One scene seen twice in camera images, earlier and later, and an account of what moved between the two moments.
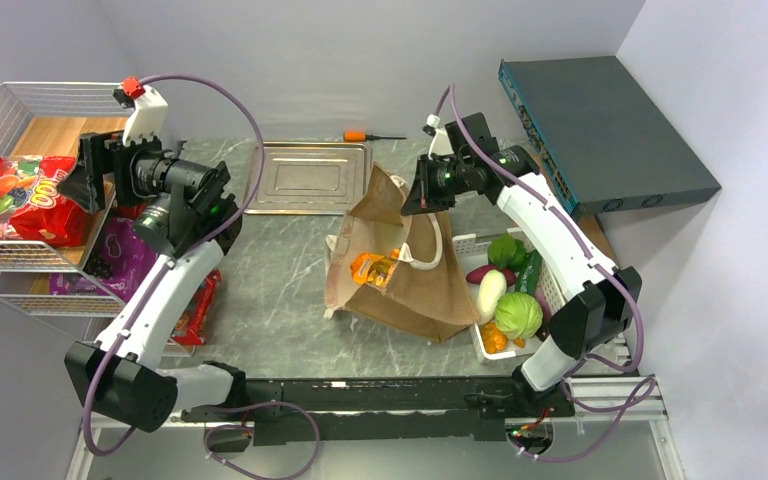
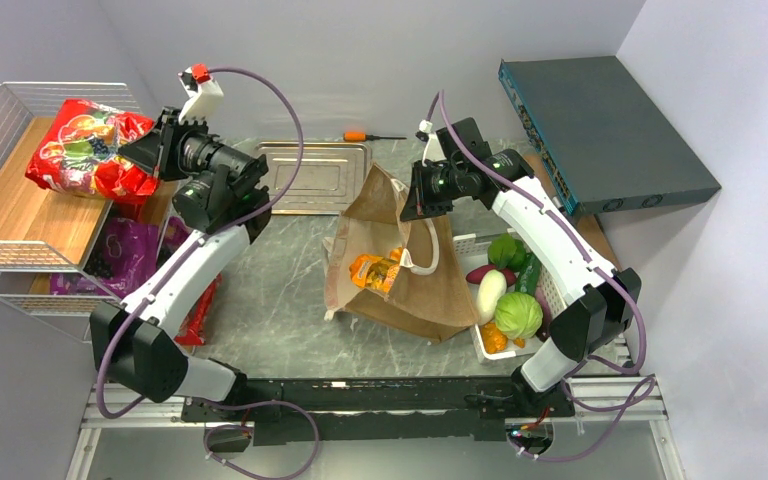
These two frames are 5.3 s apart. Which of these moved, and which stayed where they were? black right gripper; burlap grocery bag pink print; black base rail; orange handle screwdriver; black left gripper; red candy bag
Moved: black left gripper; red candy bag
Stayed: black right gripper; burlap grocery bag pink print; black base rail; orange handle screwdriver
